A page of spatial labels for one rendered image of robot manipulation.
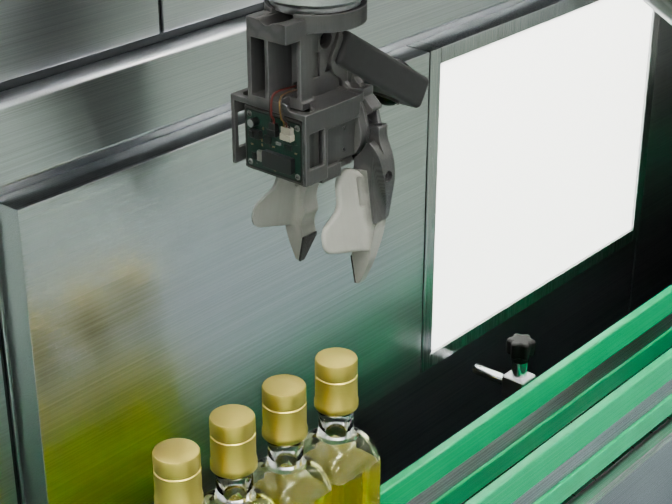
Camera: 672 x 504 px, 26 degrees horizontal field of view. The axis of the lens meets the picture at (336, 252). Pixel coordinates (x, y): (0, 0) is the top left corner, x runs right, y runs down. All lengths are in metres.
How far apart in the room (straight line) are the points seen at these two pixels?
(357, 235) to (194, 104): 0.18
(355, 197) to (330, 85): 0.08
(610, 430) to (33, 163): 0.72
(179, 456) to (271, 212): 0.19
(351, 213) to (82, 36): 0.23
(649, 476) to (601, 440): 0.10
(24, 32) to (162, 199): 0.18
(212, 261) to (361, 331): 0.24
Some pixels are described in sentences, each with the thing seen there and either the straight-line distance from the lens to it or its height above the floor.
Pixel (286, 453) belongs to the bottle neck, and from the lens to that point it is 1.13.
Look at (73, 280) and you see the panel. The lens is 1.09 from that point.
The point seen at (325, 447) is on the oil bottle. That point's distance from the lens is 1.17.
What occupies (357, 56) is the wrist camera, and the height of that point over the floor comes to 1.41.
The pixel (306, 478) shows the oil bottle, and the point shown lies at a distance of 1.14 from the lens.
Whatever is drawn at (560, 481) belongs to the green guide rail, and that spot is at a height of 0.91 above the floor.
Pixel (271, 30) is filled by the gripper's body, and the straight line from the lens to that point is 0.98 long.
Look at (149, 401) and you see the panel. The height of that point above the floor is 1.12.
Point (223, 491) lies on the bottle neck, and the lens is 1.10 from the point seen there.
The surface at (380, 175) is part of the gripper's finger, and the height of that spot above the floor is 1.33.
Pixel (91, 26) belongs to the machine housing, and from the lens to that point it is 1.08.
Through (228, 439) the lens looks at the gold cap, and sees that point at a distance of 1.07.
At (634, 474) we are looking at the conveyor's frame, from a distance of 1.56.
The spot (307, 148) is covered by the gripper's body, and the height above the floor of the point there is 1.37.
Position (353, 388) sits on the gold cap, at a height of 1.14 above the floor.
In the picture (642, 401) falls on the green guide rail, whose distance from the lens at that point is 1.56.
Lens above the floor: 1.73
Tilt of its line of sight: 26 degrees down
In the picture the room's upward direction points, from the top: straight up
